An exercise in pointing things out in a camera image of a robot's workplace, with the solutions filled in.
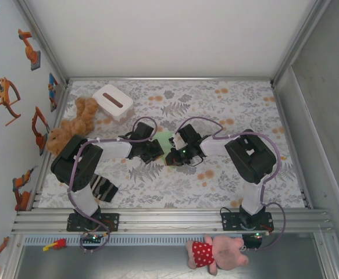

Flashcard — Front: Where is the pink pig plush toy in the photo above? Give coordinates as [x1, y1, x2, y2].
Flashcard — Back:
[185, 234, 250, 276]

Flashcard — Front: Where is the aluminium frame post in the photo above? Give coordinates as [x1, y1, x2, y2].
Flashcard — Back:
[269, 0, 333, 85]
[15, 0, 71, 85]

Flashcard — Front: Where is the black white striped sock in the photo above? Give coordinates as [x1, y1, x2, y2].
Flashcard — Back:
[89, 174, 119, 203]

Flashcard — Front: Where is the floral patterned table mat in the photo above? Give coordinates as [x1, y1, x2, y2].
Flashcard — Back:
[38, 80, 305, 209]

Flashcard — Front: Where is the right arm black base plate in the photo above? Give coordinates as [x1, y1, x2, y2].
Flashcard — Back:
[220, 212, 274, 233]

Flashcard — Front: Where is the perforated grey cable duct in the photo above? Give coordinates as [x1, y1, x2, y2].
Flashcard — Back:
[22, 234, 245, 246]

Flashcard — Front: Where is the wide aluminium frame rail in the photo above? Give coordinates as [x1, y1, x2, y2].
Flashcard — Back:
[10, 208, 336, 235]

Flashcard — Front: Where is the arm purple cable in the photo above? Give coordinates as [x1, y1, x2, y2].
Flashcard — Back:
[67, 117, 158, 254]
[176, 116, 288, 252]

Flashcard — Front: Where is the brown teddy bear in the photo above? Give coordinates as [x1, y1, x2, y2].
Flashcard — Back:
[46, 97, 99, 155]

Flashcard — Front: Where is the white tissue box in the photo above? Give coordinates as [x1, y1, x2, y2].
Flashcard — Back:
[92, 84, 134, 123]

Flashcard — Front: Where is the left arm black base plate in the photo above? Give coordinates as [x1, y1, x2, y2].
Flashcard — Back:
[66, 212, 120, 233]

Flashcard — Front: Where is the thin aluminium frame rail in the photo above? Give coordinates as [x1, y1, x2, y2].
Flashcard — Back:
[66, 76, 274, 84]

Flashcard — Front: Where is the aluminium side rail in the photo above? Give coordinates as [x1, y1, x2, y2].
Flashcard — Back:
[31, 83, 71, 210]
[270, 83, 314, 210]

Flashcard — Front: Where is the small red yellow toy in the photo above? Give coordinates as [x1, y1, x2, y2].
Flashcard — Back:
[42, 238, 67, 252]

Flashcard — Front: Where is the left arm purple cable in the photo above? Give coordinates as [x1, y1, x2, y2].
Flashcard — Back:
[67, 117, 158, 254]

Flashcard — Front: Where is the green paper sheet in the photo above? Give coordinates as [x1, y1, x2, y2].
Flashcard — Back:
[151, 130, 179, 171]

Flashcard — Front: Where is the orange grey gripper sticker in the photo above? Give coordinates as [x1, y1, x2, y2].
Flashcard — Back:
[0, 77, 22, 126]

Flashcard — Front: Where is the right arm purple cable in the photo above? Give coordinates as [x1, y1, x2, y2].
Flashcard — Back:
[176, 116, 288, 252]

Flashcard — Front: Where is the blue orange machine sticker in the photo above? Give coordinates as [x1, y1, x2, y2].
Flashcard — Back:
[47, 72, 60, 113]

